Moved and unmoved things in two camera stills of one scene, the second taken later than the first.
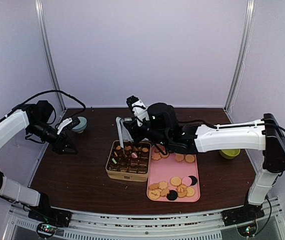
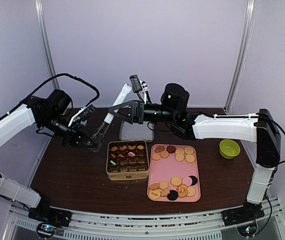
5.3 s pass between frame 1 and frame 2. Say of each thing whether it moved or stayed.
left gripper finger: moved
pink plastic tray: stayed
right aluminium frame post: stayed
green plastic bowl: stayed
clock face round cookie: stayed
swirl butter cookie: stayed
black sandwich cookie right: stayed
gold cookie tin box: stayed
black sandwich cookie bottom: stayed
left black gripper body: moved
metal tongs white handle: moved
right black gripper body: moved
